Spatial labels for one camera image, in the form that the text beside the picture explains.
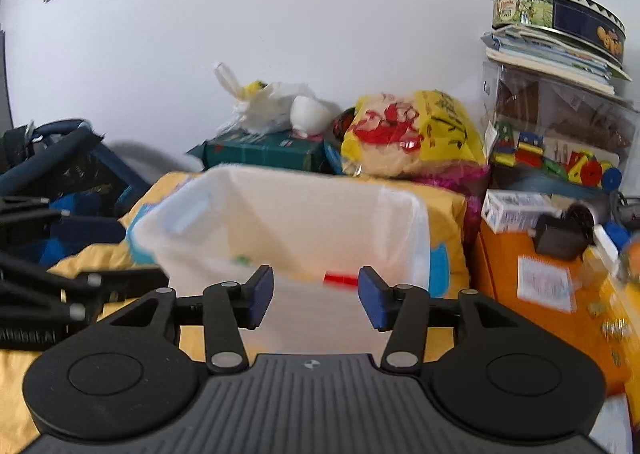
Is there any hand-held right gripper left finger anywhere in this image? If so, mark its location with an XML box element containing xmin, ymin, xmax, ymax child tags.
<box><xmin>105</xmin><ymin>265</ymin><xmax>276</xmax><ymax>376</ymax></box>

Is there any orange round toy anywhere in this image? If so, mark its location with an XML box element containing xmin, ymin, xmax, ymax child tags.
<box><xmin>617</xmin><ymin>239</ymin><xmax>640</xmax><ymax>285</ymax></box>

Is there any yellow cloth covered desktop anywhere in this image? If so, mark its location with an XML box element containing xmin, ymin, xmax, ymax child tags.
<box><xmin>0</xmin><ymin>171</ymin><xmax>473</xmax><ymax>454</ymax></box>

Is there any grey hair dryer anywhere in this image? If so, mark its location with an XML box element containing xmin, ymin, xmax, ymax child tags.
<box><xmin>565</xmin><ymin>196</ymin><xmax>640</xmax><ymax>235</ymax></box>

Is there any red toy block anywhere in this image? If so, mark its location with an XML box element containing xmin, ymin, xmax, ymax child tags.
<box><xmin>324</xmin><ymin>272</ymin><xmax>360</xmax><ymax>289</ymax></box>

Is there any white plastic bag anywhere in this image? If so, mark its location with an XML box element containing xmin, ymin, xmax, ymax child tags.
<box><xmin>214</xmin><ymin>62</ymin><xmax>341</xmax><ymax>135</ymax></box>

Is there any black power adapter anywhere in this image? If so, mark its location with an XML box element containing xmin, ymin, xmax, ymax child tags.
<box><xmin>532</xmin><ymin>214</ymin><xmax>593</xmax><ymax>262</ymax></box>

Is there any white blue toy piece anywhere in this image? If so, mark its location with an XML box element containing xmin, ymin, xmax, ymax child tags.
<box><xmin>594</xmin><ymin>221</ymin><xmax>631</xmax><ymax>261</ymax></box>

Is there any white egg-shaped cup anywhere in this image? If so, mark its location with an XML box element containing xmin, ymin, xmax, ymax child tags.
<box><xmin>290</xmin><ymin>94</ymin><xmax>331</xmax><ymax>137</ymax></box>

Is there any stack of books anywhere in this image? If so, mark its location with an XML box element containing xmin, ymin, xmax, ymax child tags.
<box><xmin>481</xmin><ymin>26</ymin><xmax>632</xmax><ymax>97</ymax></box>

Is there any dark blue basket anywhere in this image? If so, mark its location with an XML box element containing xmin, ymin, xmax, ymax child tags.
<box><xmin>0</xmin><ymin>120</ymin><xmax>151</xmax><ymax>265</ymax></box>

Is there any shiny pink bag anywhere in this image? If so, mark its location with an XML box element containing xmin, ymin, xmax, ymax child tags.
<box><xmin>410</xmin><ymin>166</ymin><xmax>493</xmax><ymax>247</ymax></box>

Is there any dark panel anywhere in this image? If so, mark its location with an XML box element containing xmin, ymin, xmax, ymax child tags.
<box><xmin>0</xmin><ymin>28</ymin><xmax>14</xmax><ymax>132</ymax></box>

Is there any round printed cookie tin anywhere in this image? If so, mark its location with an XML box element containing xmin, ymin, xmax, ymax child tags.
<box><xmin>491</xmin><ymin>0</ymin><xmax>627</xmax><ymax>69</ymax></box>

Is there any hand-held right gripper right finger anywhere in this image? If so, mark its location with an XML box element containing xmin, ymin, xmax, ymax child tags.
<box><xmin>358</xmin><ymin>265</ymin><xmax>528</xmax><ymax>376</ymax></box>

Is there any dark green cardboard box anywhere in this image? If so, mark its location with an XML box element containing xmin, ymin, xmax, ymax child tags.
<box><xmin>187</xmin><ymin>130</ymin><xmax>333</xmax><ymax>175</ymax></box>

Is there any yellow red plastic bag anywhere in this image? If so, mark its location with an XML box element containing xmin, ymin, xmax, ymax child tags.
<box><xmin>341</xmin><ymin>90</ymin><xmax>488</xmax><ymax>179</ymax></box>

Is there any clear plastic box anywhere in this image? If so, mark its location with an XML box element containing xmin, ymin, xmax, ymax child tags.
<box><xmin>481</xmin><ymin>61</ymin><xmax>640</xmax><ymax>169</ymax></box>

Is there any colourful wooden toy set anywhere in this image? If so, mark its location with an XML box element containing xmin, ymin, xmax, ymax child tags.
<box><xmin>490</xmin><ymin>121</ymin><xmax>623</xmax><ymax>197</ymax></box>

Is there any orange cardboard box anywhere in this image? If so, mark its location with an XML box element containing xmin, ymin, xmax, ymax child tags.
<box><xmin>470</xmin><ymin>224</ymin><xmax>633</xmax><ymax>395</ymax></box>

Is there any translucent white plastic bin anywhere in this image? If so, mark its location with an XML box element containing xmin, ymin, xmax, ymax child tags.
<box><xmin>125</xmin><ymin>165</ymin><xmax>453</xmax><ymax>365</ymax></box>

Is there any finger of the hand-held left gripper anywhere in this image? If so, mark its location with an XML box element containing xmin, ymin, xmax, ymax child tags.
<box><xmin>0</xmin><ymin>251</ymin><xmax>170</xmax><ymax>335</ymax></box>
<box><xmin>0</xmin><ymin>195</ymin><xmax>126</xmax><ymax>247</ymax></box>

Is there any small white blue carton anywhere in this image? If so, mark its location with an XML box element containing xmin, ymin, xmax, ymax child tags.
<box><xmin>481</xmin><ymin>190</ymin><xmax>563</xmax><ymax>235</ymax></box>

